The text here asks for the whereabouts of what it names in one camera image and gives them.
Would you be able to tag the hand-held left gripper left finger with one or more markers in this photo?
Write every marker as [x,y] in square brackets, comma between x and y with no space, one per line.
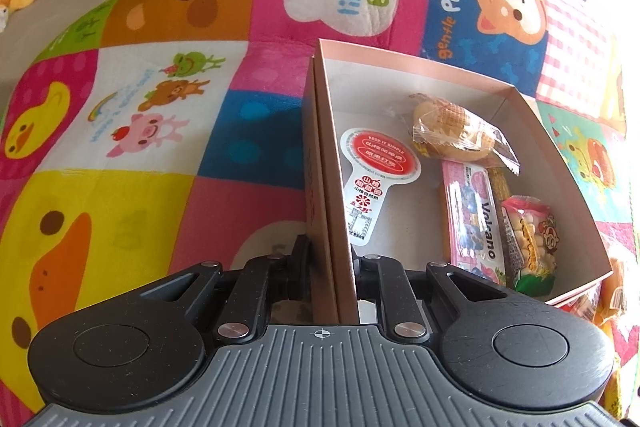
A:
[300,268]

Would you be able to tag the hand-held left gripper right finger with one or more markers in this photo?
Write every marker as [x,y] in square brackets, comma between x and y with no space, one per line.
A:
[375,277]

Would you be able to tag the spiral haw roll lollipop pack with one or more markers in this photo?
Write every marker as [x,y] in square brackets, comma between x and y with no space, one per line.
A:
[380,187]

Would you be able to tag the round bun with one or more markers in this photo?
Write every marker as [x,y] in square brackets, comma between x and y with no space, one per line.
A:
[472,217]

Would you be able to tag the sesame stick packet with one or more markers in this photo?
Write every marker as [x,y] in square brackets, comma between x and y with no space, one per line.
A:
[500,187]

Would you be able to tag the ball biscuit packet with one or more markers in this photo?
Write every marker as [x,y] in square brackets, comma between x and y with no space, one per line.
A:
[530,242]

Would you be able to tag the ridged bread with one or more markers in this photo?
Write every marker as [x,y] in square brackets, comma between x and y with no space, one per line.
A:
[450,132]

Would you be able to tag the pink cardboard box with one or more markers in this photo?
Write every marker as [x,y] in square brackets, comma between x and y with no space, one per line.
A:
[380,107]

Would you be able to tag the yellow snack packet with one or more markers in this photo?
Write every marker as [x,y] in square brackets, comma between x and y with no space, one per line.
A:
[614,292]

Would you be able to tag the colourful cartoon play mat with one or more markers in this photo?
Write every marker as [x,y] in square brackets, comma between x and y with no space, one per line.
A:
[150,187]

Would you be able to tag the white plush toy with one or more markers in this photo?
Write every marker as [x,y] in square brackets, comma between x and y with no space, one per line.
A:
[3,18]

